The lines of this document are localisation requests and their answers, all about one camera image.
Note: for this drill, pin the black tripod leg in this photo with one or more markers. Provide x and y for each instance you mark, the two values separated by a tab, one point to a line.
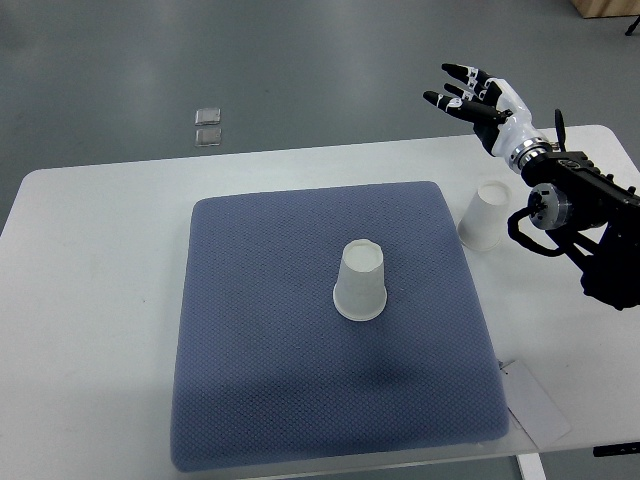
631	29

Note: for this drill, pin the black table control panel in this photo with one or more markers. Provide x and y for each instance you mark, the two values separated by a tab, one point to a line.
621	449

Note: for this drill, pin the white paper cup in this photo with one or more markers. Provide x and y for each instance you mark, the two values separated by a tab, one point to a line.
359	293
484	221

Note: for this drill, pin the blue textured cushion mat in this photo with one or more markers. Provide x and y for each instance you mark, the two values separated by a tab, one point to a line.
267	370

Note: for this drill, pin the wooden furniture corner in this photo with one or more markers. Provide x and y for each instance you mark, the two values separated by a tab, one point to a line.
590	9

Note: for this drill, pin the white paper tag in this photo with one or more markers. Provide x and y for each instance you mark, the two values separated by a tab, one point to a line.
531	406

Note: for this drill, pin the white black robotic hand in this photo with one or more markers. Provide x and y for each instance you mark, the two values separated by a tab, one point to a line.
500	118

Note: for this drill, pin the upper metal floor plate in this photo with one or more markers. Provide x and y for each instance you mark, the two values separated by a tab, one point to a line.
208	116

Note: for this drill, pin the white table leg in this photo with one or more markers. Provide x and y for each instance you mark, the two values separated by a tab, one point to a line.
530	467

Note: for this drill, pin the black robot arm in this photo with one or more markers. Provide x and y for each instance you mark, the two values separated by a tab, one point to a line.
575	210

